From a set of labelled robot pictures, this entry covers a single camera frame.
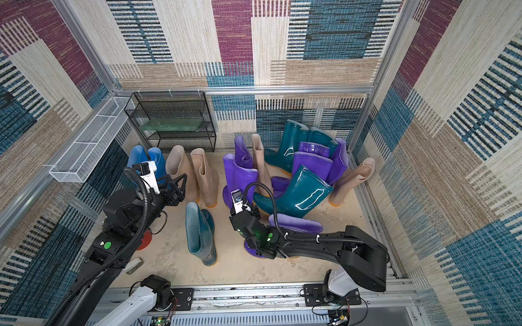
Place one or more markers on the white wire mesh basket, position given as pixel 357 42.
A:
pixel 84 154

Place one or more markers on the beige rain boot right wall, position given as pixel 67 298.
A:
pixel 353 179

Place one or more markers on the green tray on rack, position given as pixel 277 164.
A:
pixel 172 124

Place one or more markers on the teal rain boot back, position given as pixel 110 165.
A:
pixel 294 133

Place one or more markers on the beige rain boot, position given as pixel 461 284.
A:
pixel 258 152
pixel 177 164
pixel 207 177

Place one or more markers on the purple rain boot front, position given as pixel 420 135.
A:
pixel 292 223

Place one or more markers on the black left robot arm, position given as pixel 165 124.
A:
pixel 129 214

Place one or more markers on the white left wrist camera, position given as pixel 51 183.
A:
pixel 146 171

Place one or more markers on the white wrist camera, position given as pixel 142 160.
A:
pixel 237 202
pixel 146 171

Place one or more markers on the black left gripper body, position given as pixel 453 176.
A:
pixel 166 199

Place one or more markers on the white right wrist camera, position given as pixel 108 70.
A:
pixel 237 202

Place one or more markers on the red pen holder cup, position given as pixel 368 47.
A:
pixel 146 240

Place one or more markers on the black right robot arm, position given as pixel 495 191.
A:
pixel 361 257

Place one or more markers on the black wire mesh shelf rack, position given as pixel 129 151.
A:
pixel 144 106

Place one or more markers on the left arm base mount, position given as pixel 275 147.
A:
pixel 167 299

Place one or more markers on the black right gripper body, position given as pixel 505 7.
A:
pixel 243 220

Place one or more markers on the white stapler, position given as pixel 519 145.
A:
pixel 133 265

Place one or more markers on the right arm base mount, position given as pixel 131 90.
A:
pixel 338 288

